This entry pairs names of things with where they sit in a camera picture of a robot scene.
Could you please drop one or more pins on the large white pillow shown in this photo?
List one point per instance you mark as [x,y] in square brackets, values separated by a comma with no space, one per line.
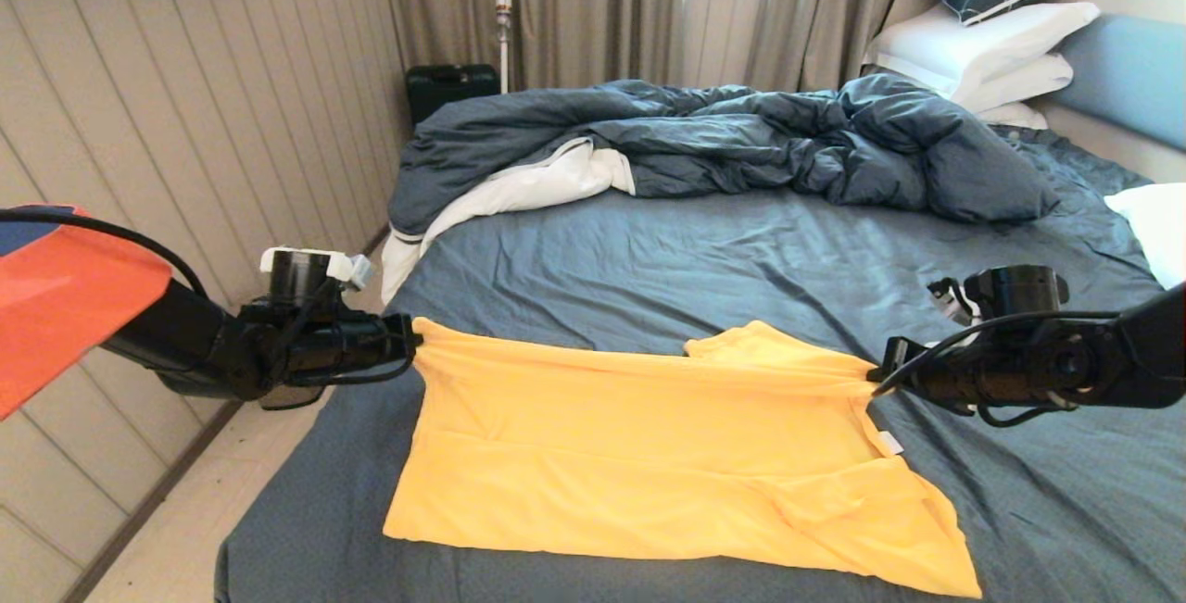
[975,41]

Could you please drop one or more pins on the blue headboard pad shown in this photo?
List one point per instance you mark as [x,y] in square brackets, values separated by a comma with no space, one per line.
[1132,78]

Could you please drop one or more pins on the white duvet lining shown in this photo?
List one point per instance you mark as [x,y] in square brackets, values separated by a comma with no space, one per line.
[537,186]

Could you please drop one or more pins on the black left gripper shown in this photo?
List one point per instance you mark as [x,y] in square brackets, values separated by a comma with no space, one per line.
[324,348]

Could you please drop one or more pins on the black suitcase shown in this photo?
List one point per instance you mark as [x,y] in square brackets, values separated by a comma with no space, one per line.
[445,90]

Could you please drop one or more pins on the dark blue bed sheet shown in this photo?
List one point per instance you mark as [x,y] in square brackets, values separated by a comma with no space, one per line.
[788,251]

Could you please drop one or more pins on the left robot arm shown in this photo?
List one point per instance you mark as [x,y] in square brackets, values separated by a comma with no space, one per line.
[120,325]

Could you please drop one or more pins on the beige bed headboard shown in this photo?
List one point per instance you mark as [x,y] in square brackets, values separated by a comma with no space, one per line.
[1112,143]

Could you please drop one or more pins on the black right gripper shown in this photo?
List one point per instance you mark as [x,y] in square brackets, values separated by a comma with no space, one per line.
[1001,362]

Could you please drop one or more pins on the yellow t-shirt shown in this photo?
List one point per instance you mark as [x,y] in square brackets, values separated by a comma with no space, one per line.
[649,464]

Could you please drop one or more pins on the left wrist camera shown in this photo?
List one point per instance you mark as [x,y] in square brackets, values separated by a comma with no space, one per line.
[343,265]

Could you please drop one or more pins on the medium white pillow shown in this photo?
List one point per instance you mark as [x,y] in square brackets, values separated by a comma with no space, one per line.
[1021,80]

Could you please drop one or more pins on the crumpled dark blue duvet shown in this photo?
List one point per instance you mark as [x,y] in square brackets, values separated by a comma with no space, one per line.
[741,135]

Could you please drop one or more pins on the narrow beige curtain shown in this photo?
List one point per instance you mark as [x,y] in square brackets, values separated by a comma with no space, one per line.
[815,10]

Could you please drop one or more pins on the wide beige curtain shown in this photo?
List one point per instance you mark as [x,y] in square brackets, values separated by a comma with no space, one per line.
[593,10]

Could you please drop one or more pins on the small white pillow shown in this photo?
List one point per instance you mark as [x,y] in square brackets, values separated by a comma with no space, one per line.
[1014,115]

